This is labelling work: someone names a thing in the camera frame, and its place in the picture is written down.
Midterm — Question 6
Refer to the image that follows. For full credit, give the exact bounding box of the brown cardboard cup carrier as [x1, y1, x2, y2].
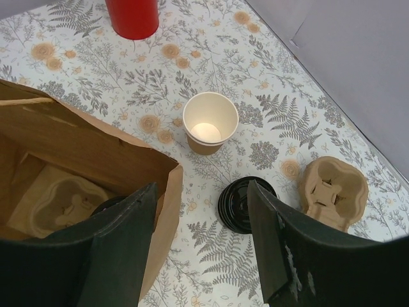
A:
[299, 156, 369, 233]
[26, 176, 108, 238]

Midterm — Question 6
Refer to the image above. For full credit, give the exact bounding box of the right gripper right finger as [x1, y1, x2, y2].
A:
[247, 181, 408, 306]

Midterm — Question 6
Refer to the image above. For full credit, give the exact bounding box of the stack of black lids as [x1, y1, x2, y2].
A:
[217, 176, 277, 234]

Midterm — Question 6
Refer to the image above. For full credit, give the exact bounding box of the brown paper coffee cup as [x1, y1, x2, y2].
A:
[182, 92, 239, 155]

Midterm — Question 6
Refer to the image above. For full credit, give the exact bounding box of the black coffee cup lid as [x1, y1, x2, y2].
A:
[91, 196, 127, 216]

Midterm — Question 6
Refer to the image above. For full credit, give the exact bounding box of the brown paper bag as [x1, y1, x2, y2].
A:
[1, 81, 183, 303]

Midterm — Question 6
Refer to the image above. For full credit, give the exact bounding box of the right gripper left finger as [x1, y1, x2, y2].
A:
[1, 183, 158, 306]

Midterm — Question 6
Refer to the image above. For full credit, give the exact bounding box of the red plastic cup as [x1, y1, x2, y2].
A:
[105, 0, 159, 40]

